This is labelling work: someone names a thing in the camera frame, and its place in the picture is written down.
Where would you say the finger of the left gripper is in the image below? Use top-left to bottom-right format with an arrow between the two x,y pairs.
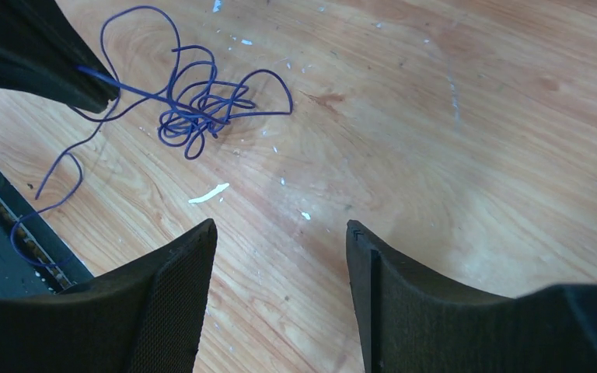
0,0 -> 120,113

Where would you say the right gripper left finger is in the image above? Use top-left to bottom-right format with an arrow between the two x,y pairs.
0,219 -> 218,372

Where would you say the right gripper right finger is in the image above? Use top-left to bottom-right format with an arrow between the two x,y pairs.
346,220 -> 597,372

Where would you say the purple cable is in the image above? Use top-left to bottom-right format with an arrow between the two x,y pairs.
9,5 -> 295,269

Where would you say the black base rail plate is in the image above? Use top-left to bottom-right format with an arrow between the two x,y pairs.
0,171 -> 93,298

